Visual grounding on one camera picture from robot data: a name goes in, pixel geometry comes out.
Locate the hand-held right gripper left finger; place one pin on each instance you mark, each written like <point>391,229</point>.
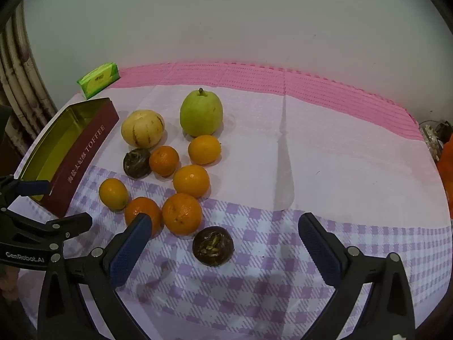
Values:
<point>131,251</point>

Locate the yellow striped pepino melon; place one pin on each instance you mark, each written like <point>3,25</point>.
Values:
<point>141,129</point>

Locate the dark brown dried fruit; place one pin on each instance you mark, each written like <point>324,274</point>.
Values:
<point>212,246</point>
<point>136,164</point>

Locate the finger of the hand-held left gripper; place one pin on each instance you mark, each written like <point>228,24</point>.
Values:
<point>63,221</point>
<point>32,187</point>

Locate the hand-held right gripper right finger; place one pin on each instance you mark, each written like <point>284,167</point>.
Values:
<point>318,251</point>

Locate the cream bamboo-style frame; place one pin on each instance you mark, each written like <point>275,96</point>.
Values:
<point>24,78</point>

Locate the smooth yellow orange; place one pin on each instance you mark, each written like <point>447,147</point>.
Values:
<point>191,180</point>
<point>204,149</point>
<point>113,193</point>

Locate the deep orange tangerine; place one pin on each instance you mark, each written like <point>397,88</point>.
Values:
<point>164,160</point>
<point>182,214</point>
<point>141,207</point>

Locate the orange bag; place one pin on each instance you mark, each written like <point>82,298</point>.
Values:
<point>446,170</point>

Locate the person's left hand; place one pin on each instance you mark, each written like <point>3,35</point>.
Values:
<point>7,281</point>

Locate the red and gold tin box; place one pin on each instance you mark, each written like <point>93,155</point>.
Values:
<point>88,141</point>

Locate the green tissue pack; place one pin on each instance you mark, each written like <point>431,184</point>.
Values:
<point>99,78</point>

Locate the brown wooden furniture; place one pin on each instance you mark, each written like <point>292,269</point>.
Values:
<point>12,152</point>

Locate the pink and purple checked tablecloth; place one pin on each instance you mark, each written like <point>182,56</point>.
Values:
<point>336,148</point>

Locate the green pear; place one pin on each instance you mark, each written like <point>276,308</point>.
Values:
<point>201,113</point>

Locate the small cluttered trinkets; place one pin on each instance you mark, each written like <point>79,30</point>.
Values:
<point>433,134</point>

